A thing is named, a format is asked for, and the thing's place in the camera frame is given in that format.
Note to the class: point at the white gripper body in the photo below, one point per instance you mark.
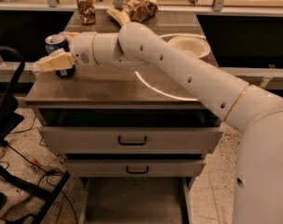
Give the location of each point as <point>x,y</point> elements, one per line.
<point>82,48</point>

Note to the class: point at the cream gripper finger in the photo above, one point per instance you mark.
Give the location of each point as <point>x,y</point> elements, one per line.
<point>57,60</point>
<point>67,34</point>

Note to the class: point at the blue pepsi can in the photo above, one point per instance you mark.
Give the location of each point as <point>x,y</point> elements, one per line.
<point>55,42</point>

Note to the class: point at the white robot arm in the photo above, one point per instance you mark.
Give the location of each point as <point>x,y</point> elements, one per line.
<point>256,113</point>

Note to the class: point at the brown patterned can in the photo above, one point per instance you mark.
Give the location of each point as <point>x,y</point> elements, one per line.
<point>86,11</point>

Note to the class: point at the grey top drawer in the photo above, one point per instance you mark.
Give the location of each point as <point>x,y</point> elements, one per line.
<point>78,132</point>

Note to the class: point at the grey drawer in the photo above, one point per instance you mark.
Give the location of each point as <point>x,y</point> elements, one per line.
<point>136,200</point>
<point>131,165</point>
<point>78,132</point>

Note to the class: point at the grey middle drawer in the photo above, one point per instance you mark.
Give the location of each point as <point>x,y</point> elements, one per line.
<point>131,165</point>

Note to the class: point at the grey drawer cabinet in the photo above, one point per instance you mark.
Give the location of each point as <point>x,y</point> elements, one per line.
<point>108,87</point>

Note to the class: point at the grey bottom drawer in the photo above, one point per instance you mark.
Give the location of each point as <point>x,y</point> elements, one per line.
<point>136,200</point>

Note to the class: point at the brown chip bag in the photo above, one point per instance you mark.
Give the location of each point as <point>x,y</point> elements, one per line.
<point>134,10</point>

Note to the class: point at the white paper bowl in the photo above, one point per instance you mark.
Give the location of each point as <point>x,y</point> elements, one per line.
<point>193,45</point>

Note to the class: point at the black top drawer handle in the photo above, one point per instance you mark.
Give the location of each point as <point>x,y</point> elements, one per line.
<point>128,142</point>

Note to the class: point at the black drawer handle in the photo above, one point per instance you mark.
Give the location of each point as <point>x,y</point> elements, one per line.
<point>128,142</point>
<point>137,170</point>

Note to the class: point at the black middle drawer handle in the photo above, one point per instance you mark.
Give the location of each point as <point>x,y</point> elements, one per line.
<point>137,170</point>

